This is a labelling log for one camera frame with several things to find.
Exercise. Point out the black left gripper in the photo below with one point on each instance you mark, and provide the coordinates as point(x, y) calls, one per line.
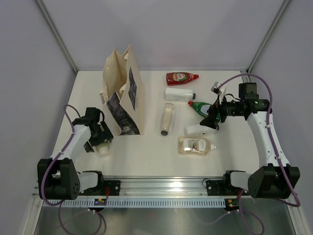
point(105, 135)

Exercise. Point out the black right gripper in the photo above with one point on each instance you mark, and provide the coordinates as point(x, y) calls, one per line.
point(211, 121)

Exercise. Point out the green dish soap bottle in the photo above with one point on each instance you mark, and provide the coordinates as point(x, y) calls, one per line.
point(201, 108)

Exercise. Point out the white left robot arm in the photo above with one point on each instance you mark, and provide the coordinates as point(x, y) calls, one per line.
point(58, 179)

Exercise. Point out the white bottle black cap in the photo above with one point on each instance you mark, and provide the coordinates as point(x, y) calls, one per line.
point(179, 95)

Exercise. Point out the aluminium frame post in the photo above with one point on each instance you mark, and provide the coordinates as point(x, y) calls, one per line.
point(269, 33)
point(56, 35)

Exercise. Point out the white slotted cable duct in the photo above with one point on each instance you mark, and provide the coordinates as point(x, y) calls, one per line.
point(117, 202)

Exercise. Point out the left aluminium frame post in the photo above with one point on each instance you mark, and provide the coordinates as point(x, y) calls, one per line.
point(56, 35)

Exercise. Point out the aluminium mounting rail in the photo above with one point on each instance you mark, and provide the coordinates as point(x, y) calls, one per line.
point(162, 187)

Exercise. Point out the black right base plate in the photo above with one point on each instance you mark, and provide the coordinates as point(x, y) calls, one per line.
point(219, 188)

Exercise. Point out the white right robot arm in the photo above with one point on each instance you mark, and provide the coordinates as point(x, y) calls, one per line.
point(275, 178)

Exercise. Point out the right aluminium frame post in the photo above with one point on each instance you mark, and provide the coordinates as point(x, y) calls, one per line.
point(269, 33)

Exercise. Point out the clear rectangular bottle black cap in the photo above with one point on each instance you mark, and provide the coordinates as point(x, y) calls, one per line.
point(166, 120)

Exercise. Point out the small white bottle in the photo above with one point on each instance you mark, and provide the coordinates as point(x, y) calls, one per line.
point(197, 131)

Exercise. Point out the clear amber soap bottle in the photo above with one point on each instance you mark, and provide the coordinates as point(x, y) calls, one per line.
point(195, 146)

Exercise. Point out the beige canvas tote bag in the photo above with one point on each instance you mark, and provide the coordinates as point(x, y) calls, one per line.
point(123, 92)

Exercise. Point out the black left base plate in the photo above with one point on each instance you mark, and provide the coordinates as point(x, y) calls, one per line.
point(110, 187)

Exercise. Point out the red dish soap bottle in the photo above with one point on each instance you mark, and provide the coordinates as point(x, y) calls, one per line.
point(179, 78)

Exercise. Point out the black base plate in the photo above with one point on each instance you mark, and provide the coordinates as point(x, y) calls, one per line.
point(219, 188)
point(110, 187)

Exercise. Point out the white tube pale green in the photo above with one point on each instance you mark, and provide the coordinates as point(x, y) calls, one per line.
point(103, 149)

